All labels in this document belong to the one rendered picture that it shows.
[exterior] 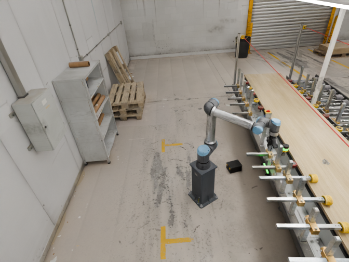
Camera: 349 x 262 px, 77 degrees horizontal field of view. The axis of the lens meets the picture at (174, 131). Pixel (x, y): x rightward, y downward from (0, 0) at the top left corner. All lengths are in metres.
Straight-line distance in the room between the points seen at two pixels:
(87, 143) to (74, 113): 0.58
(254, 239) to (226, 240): 0.33
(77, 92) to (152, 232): 2.14
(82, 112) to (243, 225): 2.71
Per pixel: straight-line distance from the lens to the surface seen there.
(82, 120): 3.64
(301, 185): 2.14
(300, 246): 2.28
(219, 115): 2.33
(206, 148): 2.68
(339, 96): 4.49
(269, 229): 3.14
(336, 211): 2.35
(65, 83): 3.43
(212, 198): 3.25
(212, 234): 2.98
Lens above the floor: 2.56
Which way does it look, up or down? 34 degrees down
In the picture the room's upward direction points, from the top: 5 degrees counter-clockwise
